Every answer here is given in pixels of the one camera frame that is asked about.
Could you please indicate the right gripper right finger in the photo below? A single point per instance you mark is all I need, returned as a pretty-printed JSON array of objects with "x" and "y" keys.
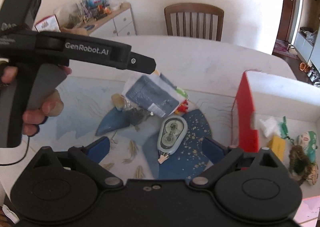
[{"x": 224, "y": 159}]

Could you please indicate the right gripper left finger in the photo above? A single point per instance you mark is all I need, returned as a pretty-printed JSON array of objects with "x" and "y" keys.
[{"x": 86, "y": 160}]

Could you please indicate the yellow small box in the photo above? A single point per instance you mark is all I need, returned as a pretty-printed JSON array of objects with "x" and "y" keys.
[{"x": 277, "y": 145}]

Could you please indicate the white plastic bag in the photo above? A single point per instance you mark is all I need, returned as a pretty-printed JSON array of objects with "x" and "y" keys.
[{"x": 269, "y": 127}]

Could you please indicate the red keychain figure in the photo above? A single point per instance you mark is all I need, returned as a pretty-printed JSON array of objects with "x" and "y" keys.
[{"x": 183, "y": 108}]

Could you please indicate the teal egg-shaped toy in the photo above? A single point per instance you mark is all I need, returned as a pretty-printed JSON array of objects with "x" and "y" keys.
[{"x": 284, "y": 129}]

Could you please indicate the green white plush doll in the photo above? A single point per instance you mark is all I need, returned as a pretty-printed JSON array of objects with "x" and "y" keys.
[{"x": 308, "y": 142}]

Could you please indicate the blue grey paper packet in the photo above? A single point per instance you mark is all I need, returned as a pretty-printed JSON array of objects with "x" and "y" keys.
[{"x": 155, "y": 93}]

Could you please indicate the cartoon face sticker charm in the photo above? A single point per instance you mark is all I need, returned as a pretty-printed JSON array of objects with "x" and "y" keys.
[{"x": 309, "y": 174}]

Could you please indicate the person's left hand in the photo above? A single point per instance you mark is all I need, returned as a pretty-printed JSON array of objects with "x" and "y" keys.
[{"x": 31, "y": 86}]

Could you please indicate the red white snack bag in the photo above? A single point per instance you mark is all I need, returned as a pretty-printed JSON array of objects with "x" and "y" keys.
[{"x": 48, "y": 23}]

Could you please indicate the red cardboard shoe box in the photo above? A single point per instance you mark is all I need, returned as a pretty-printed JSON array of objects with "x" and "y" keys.
[{"x": 261, "y": 96}]

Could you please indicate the white wooden sideboard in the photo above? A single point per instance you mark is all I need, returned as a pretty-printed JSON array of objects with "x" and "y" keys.
[{"x": 118, "y": 23}]

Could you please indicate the orange slippers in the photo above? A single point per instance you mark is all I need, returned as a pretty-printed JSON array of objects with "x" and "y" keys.
[{"x": 304, "y": 67}]

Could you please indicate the white shoes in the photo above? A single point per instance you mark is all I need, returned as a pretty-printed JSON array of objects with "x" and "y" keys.
[{"x": 313, "y": 75}]

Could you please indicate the red patterned rug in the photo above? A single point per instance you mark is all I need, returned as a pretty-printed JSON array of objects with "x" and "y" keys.
[{"x": 284, "y": 48}]

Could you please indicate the wooden dining chair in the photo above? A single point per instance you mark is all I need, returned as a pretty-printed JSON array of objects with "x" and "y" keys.
[{"x": 196, "y": 20}]

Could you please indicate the dark wooden door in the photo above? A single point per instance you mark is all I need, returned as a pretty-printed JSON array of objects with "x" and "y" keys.
[{"x": 286, "y": 20}]

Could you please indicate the white cabinet wall unit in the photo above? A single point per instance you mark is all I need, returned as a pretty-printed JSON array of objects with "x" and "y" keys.
[{"x": 307, "y": 38}]

